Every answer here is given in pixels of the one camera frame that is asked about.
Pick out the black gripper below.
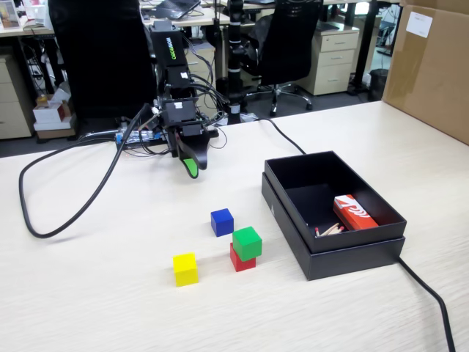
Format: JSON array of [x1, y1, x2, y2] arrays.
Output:
[[162, 97, 211, 180]]

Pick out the green cube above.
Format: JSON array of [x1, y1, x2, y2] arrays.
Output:
[[232, 226, 263, 262]]

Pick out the blue cube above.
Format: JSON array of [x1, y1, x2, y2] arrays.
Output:
[[210, 208, 235, 238]]

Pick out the yellow cube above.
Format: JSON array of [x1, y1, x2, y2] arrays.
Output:
[[172, 252, 200, 287]]

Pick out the red cube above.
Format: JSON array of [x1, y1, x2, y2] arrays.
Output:
[[229, 242, 257, 273]]

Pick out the robot controller circuit board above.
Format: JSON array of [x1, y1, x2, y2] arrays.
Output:
[[115, 128, 166, 146]]

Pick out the beige drawer cabinet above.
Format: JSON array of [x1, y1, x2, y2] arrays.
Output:
[[182, 45, 218, 111], [299, 27, 361, 97], [0, 54, 34, 141]]

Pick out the black stand pole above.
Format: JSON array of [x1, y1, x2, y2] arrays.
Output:
[[226, 0, 245, 125]]

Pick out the black box tray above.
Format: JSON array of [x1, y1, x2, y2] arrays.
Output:
[[263, 150, 408, 254]]

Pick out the beige office desk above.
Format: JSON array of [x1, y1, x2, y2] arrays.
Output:
[[0, 7, 232, 40]]

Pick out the black high-back office chair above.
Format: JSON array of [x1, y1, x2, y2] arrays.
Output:
[[47, 0, 159, 124]]

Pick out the black mesh office chair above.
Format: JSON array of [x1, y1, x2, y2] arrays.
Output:
[[243, 0, 325, 117]]

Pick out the white carton boxes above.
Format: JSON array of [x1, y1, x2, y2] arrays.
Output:
[[32, 93, 78, 140]]

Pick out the black laptop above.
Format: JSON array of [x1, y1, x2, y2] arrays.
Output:
[[149, 0, 202, 21]]

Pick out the red white small carton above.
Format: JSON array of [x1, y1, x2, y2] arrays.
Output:
[[332, 194, 380, 232]]

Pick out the black open box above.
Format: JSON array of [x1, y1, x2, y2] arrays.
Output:
[[260, 172, 407, 282]]

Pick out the black trash bin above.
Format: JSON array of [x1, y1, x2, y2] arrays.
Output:
[[368, 68, 390, 103]]

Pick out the large cardboard box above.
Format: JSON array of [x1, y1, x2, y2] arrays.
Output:
[[380, 0, 469, 147]]

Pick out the black servo wire bundle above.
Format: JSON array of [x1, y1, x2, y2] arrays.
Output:
[[181, 34, 231, 150]]

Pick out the black power cable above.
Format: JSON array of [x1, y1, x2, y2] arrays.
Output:
[[255, 117, 457, 352]]

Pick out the thick black camera cable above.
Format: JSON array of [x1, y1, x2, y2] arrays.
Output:
[[18, 103, 154, 240]]

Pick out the picture frame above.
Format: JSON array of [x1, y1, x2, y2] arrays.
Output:
[[0, 0, 22, 30]]

